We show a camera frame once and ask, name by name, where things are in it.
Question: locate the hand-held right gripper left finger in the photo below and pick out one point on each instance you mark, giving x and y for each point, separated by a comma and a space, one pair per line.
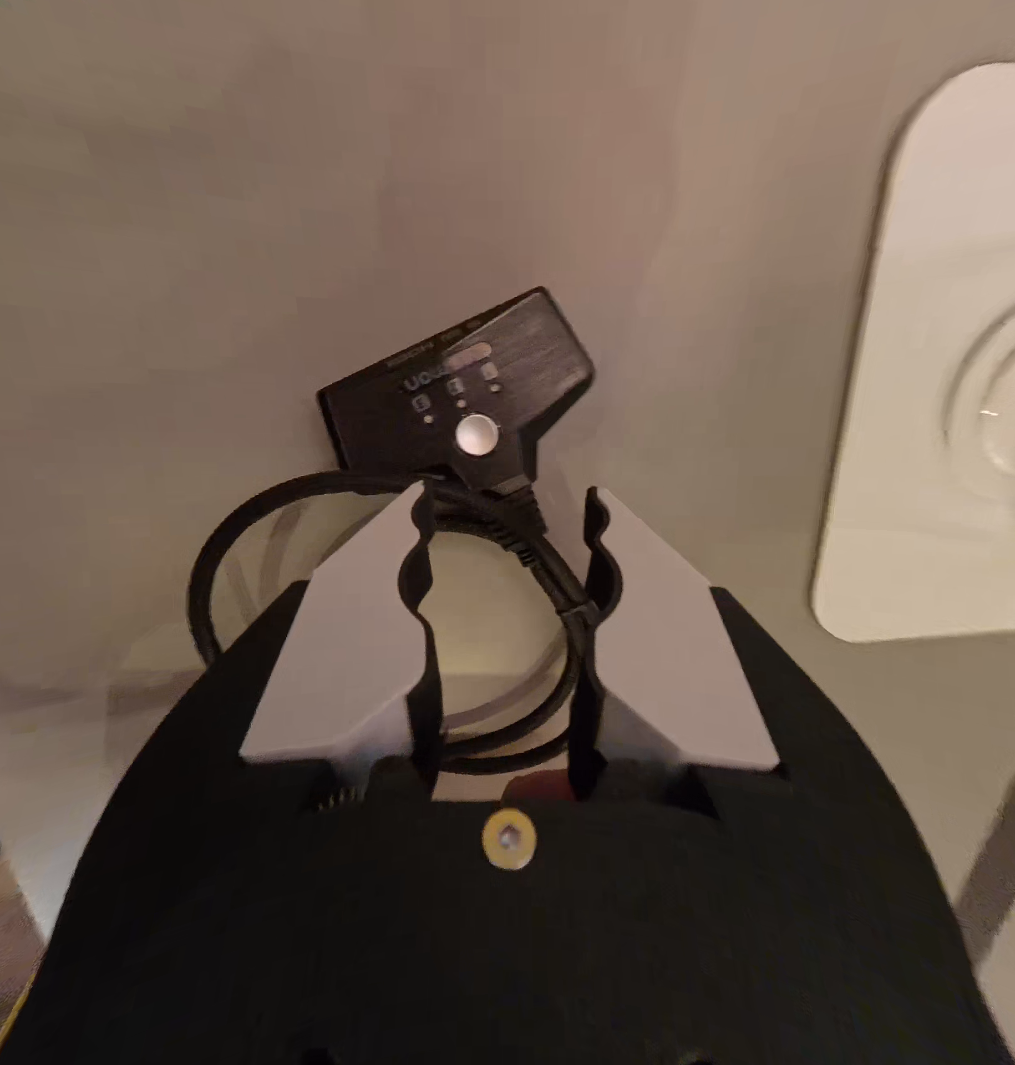
341, 666

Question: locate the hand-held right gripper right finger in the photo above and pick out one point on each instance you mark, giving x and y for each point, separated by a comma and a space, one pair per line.
682, 666

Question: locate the black hdmi switch box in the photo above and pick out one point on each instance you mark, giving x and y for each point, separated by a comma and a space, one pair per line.
457, 374

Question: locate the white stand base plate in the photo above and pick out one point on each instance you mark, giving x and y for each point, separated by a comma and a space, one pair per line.
907, 333

